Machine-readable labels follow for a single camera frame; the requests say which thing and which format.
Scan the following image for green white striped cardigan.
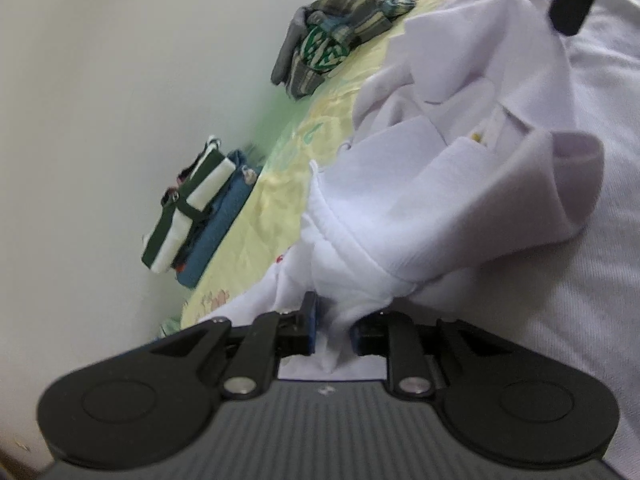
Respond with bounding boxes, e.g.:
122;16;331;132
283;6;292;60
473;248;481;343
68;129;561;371
141;135;236;275

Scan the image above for red plaid shirt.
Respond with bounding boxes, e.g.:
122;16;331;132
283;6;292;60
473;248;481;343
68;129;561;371
161;167;193;208

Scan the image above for white shirt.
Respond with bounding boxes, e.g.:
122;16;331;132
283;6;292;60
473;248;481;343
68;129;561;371
197;0;640;480

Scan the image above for pile of patterned clothes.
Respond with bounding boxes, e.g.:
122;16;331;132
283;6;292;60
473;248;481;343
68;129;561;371
270;0;436;100

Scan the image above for yellow green bed sheet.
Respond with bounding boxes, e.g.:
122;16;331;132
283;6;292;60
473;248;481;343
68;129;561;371
160;0;476;333

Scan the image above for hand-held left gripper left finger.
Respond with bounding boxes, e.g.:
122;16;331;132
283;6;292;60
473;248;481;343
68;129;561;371
150;291;319;401

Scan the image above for blue folded garment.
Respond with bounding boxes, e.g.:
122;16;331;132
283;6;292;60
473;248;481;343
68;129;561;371
172;149;263;290

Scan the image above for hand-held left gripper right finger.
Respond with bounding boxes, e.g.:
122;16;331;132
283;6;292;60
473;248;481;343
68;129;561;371
350;311;505;400

